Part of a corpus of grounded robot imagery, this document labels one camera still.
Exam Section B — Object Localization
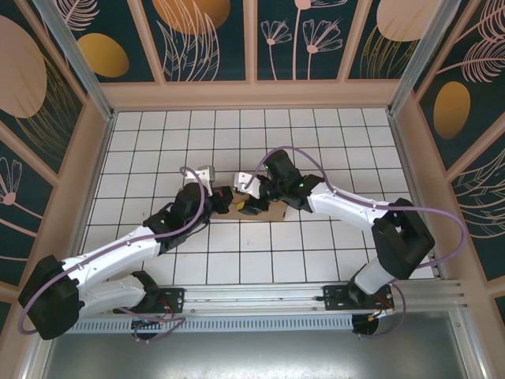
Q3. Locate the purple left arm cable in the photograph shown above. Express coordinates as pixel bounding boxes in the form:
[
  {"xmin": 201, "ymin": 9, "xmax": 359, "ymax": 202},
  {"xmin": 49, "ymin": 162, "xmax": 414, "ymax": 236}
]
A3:
[{"xmin": 17, "ymin": 166, "xmax": 208, "ymax": 343}]

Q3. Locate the slotted grey cable duct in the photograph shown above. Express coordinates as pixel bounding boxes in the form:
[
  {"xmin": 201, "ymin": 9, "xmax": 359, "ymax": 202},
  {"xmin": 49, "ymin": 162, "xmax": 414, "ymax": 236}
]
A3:
[{"xmin": 74, "ymin": 314, "xmax": 354, "ymax": 332}]

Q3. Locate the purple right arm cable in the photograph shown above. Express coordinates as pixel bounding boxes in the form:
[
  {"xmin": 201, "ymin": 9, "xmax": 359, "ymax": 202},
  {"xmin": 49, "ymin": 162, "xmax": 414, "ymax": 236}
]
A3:
[{"xmin": 246, "ymin": 145, "xmax": 469, "ymax": 340}]

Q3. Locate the aluminium table edge rail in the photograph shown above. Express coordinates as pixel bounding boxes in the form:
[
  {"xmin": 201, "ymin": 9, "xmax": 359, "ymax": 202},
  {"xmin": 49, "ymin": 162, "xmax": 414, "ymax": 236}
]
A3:
[
  {"xmin": 58, "ymin": 110, "xmax": 118, "ymax": 287},
  {"xmin": 386, "ymin": 112, "xmax": 449, "ymax": 280}
]

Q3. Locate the aluminium corner post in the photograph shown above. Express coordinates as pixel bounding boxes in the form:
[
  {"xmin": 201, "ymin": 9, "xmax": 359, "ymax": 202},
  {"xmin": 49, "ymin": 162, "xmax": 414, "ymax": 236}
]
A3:
[
  {"xmin": 31, "ymin": 0, "xmax": 118, "ymax": 122},
  {"xmin": 385, "ymin": 0, "xmax": 474, "ymax": 119}
]

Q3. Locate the grey metal sheet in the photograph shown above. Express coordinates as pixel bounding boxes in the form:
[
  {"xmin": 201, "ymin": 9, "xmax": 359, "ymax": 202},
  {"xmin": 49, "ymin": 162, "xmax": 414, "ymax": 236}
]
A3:
[{"xmin": 23, "ymin": 311, "xmax": 484, "ymax": 379}]

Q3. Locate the aluminium frame rail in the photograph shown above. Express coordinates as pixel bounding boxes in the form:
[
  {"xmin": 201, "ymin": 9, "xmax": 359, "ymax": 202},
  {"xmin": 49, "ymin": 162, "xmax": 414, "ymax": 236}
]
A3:
[{"xmin": 37, "ymin": 280, "xmax": 470, "ymax": 317}]

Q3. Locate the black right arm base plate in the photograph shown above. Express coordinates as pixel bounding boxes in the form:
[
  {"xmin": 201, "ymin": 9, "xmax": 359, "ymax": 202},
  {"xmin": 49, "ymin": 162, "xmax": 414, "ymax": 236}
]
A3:
[{"xmin": 322, "ymin": 284, "xmax": 395, "ymax": 313}]

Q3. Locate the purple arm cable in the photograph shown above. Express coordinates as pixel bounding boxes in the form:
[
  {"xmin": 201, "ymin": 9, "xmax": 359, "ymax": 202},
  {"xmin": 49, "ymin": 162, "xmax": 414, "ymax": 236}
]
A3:
[
  {"xmin": 17, "ymin": 166, "xmax": 208, "ymax": 343},
  {"xmin": 246, "ymin": 145, "xmax": 469, "ymax": 340}
]

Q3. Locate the brown cardboard box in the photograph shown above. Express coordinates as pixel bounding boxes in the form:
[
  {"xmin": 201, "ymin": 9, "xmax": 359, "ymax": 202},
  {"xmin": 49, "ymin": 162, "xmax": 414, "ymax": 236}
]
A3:
[{"xmin": 211, "ymin": 189, "xmax": 287, "ymax": 222}]

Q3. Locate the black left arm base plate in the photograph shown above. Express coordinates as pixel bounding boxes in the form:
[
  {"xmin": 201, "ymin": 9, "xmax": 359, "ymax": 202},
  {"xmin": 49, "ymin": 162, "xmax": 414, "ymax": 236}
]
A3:
[{"xmin": 155, "ymin": 287, "xmax": 186, "ymax": 315}]

